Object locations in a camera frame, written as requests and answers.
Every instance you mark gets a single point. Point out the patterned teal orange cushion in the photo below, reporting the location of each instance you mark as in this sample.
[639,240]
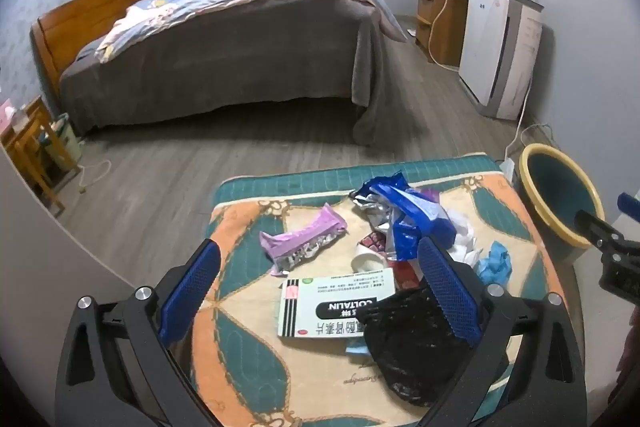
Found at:
[250,347]

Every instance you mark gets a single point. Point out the crumpled blue glove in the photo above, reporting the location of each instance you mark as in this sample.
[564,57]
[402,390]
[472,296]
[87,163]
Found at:
[495,262]

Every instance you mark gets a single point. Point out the purple snack wrapper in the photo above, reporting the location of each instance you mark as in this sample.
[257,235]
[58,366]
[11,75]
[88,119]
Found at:
[305,237]

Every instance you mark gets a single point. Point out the wooden bed brown cover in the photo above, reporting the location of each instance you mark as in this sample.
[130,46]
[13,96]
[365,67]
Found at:
[240,62]

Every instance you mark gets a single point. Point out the small green bin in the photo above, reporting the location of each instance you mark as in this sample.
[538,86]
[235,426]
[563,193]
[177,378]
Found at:
[65,142]

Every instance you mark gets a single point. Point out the blue foil wrapper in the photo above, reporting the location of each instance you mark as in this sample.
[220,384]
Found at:
[405,212]

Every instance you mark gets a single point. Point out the white medicine box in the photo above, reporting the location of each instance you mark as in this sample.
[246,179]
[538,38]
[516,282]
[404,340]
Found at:
[330,307]

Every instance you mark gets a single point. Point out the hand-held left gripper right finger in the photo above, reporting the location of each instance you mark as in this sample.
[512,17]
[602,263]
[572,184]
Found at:
[450,292]

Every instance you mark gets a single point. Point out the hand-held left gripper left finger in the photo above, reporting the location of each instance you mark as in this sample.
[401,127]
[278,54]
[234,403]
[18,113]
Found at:
[192,287]

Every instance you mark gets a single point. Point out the white paper cup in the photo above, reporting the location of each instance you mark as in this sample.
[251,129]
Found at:
[367,262]

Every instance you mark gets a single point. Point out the red packet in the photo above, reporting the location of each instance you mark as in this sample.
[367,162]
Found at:
[404,276]

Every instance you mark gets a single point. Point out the white power strip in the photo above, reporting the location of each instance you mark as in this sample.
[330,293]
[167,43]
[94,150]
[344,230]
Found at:
[507,168]

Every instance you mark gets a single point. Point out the white air purifier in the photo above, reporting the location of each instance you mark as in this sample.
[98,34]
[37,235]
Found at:
[495,52]

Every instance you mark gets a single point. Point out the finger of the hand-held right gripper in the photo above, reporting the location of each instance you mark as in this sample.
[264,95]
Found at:
[597,227]
[631,206]

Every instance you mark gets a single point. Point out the wooden cabinet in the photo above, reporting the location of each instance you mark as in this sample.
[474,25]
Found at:
[445,27]

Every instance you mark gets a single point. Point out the wooden nightstand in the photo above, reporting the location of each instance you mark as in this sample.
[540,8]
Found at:
[30,142]

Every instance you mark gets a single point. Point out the teal bin with yellow rim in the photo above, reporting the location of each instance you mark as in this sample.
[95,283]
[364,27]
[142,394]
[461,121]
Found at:
[555,192]

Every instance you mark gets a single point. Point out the crumpled white tissue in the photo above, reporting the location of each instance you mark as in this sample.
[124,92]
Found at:
[465,242]

